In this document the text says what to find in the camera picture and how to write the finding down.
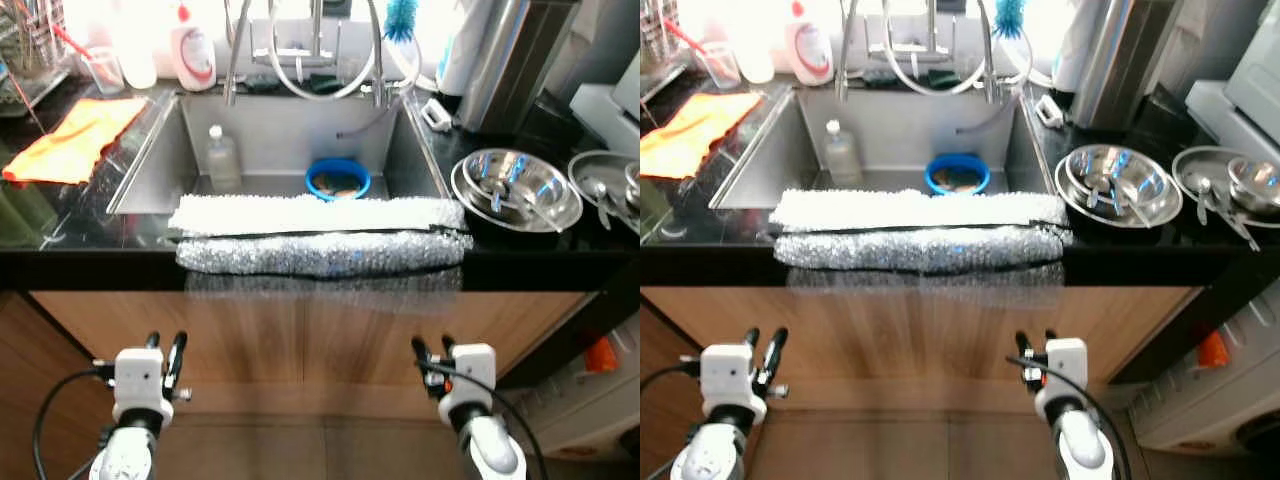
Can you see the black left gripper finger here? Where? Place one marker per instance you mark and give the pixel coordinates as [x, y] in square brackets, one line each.
[177, 365]
[152, 341]
[776, 360]
[751, 336]

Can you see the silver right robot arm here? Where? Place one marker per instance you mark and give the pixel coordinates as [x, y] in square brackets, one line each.
[1085, 445]
[490, 450]

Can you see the wooden sink cabinet front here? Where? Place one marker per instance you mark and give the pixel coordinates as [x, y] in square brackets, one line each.
[930, 335]
[320, 340]

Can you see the orange tag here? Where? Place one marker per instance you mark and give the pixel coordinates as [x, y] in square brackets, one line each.
[600, 355]
[1212, 348]

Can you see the steel spoon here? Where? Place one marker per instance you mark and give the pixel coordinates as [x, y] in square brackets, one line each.
[605, 205]
[540, 212]
[1215, 205]
[1135, 205]

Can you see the white washing machine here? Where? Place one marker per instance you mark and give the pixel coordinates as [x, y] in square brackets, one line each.
[1210, 400]
[590, 410]

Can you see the large steel bowl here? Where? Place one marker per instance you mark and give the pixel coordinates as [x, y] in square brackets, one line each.
[1120, 180]
[520, 185]

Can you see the steel plate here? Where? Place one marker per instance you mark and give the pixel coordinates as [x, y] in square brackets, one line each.
[590, 180]
[1195, 180]
[1172, 205]
[572, 212]

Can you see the blue bowl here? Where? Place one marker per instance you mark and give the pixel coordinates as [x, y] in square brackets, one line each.
[932, 178]
[312, 182]

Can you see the small steel bowl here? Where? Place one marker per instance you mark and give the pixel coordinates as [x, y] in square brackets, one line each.
[633, 185]
[1255, 185]

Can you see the clear plastic bottle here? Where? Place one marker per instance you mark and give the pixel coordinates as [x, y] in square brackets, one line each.
[222, 160]
[840, 155]

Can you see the orange cloth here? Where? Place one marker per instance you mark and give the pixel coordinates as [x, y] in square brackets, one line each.
[700, 130]
[75, 140]

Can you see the small white box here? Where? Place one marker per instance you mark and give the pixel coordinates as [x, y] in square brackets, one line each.
[1048, 108]
[436, 113]

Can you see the stainless steel sink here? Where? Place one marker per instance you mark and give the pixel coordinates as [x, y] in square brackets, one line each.
[290, 130]
[900, 125]

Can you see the clear plastic cup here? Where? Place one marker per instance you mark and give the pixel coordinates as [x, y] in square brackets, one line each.
[103, 72]
[720, 65]

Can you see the grey countertop appliance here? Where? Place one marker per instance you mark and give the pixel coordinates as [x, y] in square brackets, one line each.
[610, 100]
[1240, 95]

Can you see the white dish soap bottle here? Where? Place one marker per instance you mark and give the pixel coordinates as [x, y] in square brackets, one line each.
[193, 55]
[808, 50]

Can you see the tall stainless steel appliance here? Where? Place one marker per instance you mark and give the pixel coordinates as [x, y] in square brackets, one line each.
[510, 60]
[1120, 55]

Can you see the white blue water filter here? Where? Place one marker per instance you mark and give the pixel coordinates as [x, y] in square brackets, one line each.
[455, 50]
[1070, 45]

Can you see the chrome tap fixture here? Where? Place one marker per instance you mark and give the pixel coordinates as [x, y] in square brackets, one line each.
[300, 55]
[915, 50]

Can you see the blue bottle brush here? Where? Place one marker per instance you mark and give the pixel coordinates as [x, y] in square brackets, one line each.
[400, 18]
[1010, 15]

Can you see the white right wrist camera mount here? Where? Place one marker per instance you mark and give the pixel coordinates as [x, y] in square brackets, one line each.
[470, 375]
[1062, 370]

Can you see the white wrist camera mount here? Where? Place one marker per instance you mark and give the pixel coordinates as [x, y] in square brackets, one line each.
[470, 375]
[1062, 370]
[140, 385]
[730, 380]

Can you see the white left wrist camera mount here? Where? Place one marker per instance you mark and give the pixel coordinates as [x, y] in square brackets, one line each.
[140, 385]
[730, 380]

